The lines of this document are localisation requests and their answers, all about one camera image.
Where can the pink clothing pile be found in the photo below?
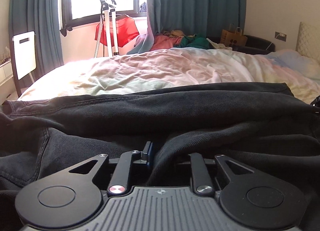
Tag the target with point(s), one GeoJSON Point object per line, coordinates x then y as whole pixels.
{"type": "Point", "coordinates": [160, 42]}

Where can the black sweatpants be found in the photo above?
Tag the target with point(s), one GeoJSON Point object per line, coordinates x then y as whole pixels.
{"type": "Point", "coordinates": [263, 125]}

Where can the teal curtain left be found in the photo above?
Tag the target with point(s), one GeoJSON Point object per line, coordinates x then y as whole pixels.
{"type": "Point", "coordinates": [40, 16]}

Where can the black armchair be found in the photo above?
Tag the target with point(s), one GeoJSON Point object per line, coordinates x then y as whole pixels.
{"type": "Point", "coordinates": [254, 46]}

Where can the beige quilted headboard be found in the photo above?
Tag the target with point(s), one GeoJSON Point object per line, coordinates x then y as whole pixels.
{"type": "Point", "coordinates": [308, 41]}

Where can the wall power socket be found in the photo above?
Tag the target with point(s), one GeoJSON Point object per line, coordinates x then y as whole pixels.
{"type": "Point", "coordinates": [280, 36]}

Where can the white garment steamer stand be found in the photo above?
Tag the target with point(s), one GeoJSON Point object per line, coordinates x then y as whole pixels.
{"type": "Point", "coordinates": [108, 22]}

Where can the green clothing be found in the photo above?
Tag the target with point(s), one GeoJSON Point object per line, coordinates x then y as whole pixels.
{"type": "Point", "coordinates": [195, 41]}

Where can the brown paper bag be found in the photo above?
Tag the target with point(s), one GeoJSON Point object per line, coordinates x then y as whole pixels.
{"type": "Point", "coordinates": [233, 37]}

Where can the teal curtain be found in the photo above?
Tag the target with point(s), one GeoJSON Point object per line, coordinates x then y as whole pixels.
{"type": "Point", "coordinates": [40, 16]}
{"type": "Point", "coordinates": [206, 17]}

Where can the pastel bed duvet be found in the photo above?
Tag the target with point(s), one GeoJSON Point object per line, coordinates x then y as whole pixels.
{"type": "Point", "coordinates": [175, 67]}

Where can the white plastic bag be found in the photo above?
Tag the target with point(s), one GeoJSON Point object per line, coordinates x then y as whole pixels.
{"type": "Point", "coordinates": [219, 45]}

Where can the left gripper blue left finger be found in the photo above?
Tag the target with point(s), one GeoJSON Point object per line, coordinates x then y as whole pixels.
{"type": "Point", "coordinates": [132, 168]}

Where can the white chair with black frame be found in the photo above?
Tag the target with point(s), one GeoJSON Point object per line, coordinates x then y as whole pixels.
{"type": "Point", "coordinates": [23, 58]}

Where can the teal curtain right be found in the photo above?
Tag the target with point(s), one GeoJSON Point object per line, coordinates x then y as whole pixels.
{"type": "Point", "coordinates": [206, 17]}

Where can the white dressing table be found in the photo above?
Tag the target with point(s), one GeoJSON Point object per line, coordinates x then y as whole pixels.
{"type": "Point", "coordinates": [7, 86]}

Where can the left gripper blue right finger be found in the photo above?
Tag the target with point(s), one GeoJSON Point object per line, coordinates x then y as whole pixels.
{"type": "Point", "coordinates": [201, 182]}

